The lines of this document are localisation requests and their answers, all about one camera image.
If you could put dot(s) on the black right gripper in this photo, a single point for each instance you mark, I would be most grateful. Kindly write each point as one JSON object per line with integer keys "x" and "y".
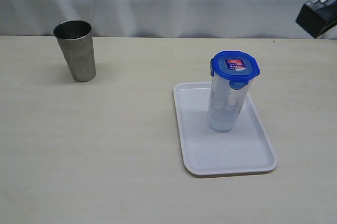
{"x": 317, "y": 17}

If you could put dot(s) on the blue plastic lid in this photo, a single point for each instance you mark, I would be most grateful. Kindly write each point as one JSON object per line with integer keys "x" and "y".
{"x": 239, "y": 68}

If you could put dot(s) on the clear plastic tall container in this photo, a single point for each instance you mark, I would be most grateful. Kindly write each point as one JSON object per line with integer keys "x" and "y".
{"x": 225, "y": 103}

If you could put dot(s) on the stainless steel cup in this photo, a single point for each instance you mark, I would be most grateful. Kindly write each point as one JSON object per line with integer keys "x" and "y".
{"x": 76, "y": 43}

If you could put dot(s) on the white fabric backdrop curtain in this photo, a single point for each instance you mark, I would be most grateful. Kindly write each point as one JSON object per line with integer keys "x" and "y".
{"x": 158, "y": 18}

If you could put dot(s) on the white plastic tray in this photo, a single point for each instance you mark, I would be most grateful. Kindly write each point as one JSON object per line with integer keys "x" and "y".
{"x": 246, "y": 149}

